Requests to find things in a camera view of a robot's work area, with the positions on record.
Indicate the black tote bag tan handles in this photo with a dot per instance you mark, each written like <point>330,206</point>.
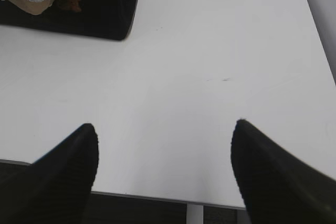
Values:
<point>109,19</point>

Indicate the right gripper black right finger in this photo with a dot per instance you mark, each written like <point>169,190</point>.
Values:
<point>277,187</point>

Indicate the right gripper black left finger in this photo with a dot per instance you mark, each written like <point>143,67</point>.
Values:
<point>56,187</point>

